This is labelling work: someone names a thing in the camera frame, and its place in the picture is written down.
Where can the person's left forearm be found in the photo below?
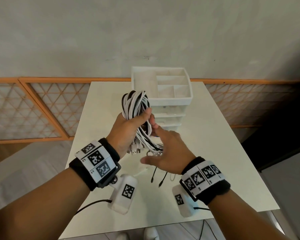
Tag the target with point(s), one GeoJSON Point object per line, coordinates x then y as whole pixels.
{"type": "Point", "coordinates": [35, 209]}

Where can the black wristband with marker tags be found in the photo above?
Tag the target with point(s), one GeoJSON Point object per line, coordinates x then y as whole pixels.
{"type": "Point", "coordinates": [97, 162]}
{"type": "Point", "coordinates": [205, 182]}

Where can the white drawer organizer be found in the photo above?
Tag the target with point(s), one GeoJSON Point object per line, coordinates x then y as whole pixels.
{"type": "Point", "coordinates": [142, 82]}

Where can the white table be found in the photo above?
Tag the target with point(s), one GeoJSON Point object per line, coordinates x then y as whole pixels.
{"type": "Point", "coordinates": [215, 152]}

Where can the person's left hand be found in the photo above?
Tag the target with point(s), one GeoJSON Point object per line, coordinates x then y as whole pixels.
{"type": "Point", "coordinates": [122, 134]}

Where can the person's right forearm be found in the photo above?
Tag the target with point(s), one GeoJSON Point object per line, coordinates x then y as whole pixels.
{"type": "Point", "coordinates": [245, 219]}

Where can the person's right hand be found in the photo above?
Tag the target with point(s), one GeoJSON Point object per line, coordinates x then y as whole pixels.
{"type": "Point", "coordinates": [175, 154]}

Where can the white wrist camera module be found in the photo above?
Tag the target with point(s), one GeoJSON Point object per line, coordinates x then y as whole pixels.
{"type": "Point", "coordinates": [123, 194]}
{"type": "Point", "coordinates": [183, 202]}

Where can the orange-framed lattice screen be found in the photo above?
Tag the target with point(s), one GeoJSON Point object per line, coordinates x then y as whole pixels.
{"type": "Point", "coordinates": [65, 80]}
{"type": "Point", "coordinates": [2, 80]}
{"type": "Point", "coordinates": [252, 81]}

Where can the white shoe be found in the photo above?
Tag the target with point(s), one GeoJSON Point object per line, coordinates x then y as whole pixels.
{"type": "Point", "coordinates": [121, 236]}
{"type": "Point", "coordinates": [151, 234]}

